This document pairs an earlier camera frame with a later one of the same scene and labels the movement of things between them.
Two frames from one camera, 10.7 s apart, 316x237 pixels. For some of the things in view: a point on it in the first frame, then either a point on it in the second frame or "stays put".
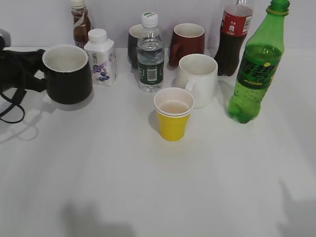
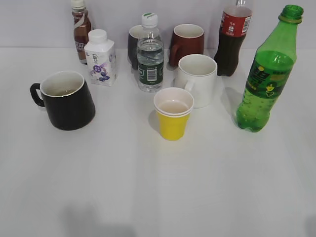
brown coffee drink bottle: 81,22 stays put
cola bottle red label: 235,22 stays put
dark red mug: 187,39 stays put
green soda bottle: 259,60 -> 272,66
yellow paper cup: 174,106 stays put
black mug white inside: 68,74 -> 68,102
